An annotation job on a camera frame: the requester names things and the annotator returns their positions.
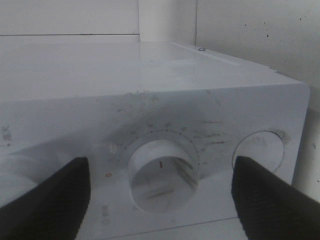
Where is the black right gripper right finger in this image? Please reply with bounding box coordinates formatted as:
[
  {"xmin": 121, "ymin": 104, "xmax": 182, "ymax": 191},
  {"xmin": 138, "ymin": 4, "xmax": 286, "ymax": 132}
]
[{"xmin": 231, "ymin": 156, "xmax": 320, "ymax": 240}]

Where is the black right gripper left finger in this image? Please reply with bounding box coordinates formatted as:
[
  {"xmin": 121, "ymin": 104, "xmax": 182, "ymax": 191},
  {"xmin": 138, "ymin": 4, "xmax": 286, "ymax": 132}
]
[{"xmin": 0, "ymin": 157, "xmax": 90, "ymax": 240}]

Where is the white timer knob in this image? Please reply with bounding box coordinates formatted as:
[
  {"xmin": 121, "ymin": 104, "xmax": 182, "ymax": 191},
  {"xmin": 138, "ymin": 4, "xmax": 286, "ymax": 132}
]
[{"xmin": 127, "ymin": 139, "xmax": 199, "ymax": 214}]

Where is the white microwave oven body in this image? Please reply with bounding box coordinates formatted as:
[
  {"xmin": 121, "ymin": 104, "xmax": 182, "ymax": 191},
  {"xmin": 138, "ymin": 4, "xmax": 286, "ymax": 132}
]
[{"xmin": 0, "ymin": 42, "xmax": 310, "ymax": 240}]

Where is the round white door button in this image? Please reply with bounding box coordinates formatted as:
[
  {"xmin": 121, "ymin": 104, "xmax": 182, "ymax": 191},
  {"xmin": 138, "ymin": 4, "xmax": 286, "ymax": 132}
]
[{"xmin": 232, "ymin": 130, "xmax": 285, "ymax": 173}]

